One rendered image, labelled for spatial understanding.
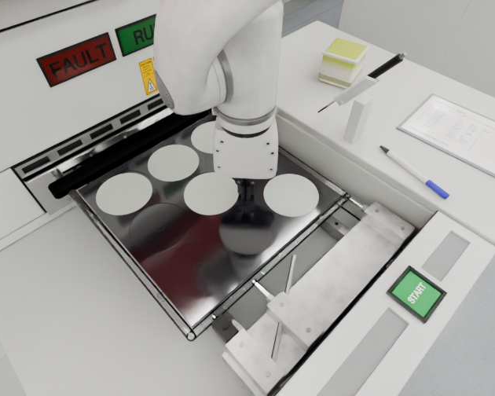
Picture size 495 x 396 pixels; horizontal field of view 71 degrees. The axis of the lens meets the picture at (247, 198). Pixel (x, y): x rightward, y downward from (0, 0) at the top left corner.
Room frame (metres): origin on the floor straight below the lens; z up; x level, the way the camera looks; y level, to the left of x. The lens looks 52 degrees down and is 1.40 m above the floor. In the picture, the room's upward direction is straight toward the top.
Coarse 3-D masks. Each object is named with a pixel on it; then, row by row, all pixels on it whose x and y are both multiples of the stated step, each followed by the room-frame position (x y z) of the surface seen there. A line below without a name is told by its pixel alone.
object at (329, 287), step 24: (360, 240) 0.31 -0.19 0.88; (384, 240) 0.31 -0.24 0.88; (336, 264) 0.27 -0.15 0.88; (360, 264) 0.27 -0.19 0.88; (384, 264) 0.27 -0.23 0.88; (312, 288) 0.23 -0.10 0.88; (336, 288) 0.23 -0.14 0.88; (360, 288) 0.23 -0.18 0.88; (312, 312) 0.19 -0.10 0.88; (336, 312) 0.19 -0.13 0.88; (264, 336) 0.15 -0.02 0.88; (288, 336) 0.15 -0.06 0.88; (288, 360) 0.12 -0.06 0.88
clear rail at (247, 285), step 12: (336, 204) 0.38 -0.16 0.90; (324, 216) 0.35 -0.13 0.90; (312, 228) 0.33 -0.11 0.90; (300, 240) 0.30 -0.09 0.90; (288, 252) 0.28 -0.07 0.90; (276, 264) 0.26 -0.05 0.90; (252, 276) 0.24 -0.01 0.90; (264, 276) 0.24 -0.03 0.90; (240, 288) 0.22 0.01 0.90; (228, 300) 0.20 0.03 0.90; (216, 312) 0.18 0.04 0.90; (204, 324) 0.16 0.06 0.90; (192, 336) 0.15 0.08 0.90
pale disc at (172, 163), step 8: (160, 152) 0.51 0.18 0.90; (168, 152) 0.51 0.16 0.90; (176, 152) 0.51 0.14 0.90; (184, 152) 0.51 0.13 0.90; (192, 152) 0.51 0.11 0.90; (152, 160) 0.49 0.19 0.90; (160, 160) 0.49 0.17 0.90; (168, 160) 0.49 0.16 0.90; (176, 160) 0.49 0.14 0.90; (184, 160) 0.49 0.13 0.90; (192, 160) 0.49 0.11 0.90; (152, 168) 0.47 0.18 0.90; (160, 168) 0.47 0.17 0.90; (168, 168) 0.47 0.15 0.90; (176, 168) 0.47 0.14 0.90; (184, 168) 0.47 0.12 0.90; (192, 168) 0.47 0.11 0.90; (160, 176) 0.45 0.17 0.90; (168, 176) 0.45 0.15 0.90; (176, 176) 0.45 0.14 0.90; (184, 176) 0.45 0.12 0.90
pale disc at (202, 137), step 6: (198, 126) 0.59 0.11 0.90; (204, 126) 0.59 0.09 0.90; (210, 126) 0.59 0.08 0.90; (192, 132) 0.57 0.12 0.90; (198, 132) 0.57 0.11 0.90; (204, 132) 0.57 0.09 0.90; (210, 132) 0.57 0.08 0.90; (192, 138) 0.55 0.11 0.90; (198, 138) 0.55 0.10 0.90; (204, 138) 0.55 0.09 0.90; (210, 138) 0.55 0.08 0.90; (192, 144) 0.54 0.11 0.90; (198, 144) 0.54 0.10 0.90; (204, 144) 0.54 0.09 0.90; (210, 144) 0.54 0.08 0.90; (204, 150) 0.52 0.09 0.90; (210, 150) 0.52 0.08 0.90
